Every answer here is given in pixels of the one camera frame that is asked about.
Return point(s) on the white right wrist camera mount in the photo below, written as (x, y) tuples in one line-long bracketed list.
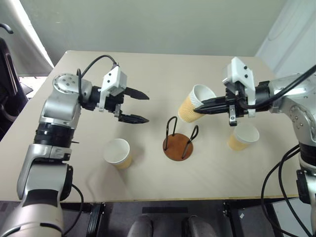
[(240, 70)]

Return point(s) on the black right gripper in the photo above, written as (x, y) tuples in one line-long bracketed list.
[(234, 98)]

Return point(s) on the ribbed tan paper cup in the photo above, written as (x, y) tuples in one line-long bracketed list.
[(188, 108), (243, 138), (116, 151)]

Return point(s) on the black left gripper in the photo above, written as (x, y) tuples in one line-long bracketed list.
[(114, 100)]

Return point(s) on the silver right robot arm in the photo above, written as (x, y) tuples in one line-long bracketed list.
[(298, 108)]

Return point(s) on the black flat bar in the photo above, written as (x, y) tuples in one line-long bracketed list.
[(165, 210)]

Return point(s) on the black office chair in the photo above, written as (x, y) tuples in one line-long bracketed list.
[(7, 74)]

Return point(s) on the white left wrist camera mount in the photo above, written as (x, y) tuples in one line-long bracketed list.
[(114, 79)]

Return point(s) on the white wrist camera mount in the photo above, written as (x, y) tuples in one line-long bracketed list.
[(114, 79), (240, 70)]

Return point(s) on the white fabric sheet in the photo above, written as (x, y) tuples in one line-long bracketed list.
[(29, 37)]

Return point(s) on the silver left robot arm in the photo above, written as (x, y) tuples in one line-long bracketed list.
[(59, 108)]

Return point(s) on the black table frame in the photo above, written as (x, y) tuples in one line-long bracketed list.
[(97, 217)]

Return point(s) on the dark grey rounded shape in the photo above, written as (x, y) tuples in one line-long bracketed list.
[(197, 225), (142, 225)]

